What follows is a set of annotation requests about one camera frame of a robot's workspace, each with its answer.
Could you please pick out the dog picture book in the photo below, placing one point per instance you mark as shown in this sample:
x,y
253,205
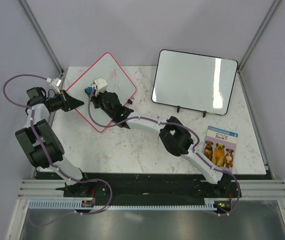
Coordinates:
x,y
220,146

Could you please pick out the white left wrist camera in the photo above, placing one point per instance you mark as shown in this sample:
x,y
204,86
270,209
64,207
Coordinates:
x,y
54,84

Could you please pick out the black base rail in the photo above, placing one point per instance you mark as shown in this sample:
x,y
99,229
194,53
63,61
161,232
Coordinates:
x,y
148,184

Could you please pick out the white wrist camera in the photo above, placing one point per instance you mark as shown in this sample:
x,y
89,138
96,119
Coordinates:
x,y
54,84
99,85

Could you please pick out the pink framed whiteboard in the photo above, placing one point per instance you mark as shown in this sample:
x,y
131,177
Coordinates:
x,y
105,75

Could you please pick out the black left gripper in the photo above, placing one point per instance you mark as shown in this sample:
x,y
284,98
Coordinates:
x,y
69,102

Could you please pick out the black stand foot right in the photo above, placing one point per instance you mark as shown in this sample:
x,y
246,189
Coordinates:
x,y
204,113

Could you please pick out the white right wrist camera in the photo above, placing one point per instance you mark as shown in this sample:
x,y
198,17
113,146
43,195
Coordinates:
x,y
99,85

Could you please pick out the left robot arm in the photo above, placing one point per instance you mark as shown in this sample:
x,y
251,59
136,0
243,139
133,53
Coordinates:
x,y
40,144

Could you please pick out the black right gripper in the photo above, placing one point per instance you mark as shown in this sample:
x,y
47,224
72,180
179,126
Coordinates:
x,y
95,99

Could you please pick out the white slotted cable duct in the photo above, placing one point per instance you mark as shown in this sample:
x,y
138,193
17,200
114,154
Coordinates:
x,y
85,205

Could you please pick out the blue whiteboard eraser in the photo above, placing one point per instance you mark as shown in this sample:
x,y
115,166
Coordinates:
x,y
88,90

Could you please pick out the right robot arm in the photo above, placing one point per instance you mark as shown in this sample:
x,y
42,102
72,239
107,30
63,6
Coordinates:
x,y
178,140

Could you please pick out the black framed whiteboard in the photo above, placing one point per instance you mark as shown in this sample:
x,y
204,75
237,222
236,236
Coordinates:
x,y
194,82

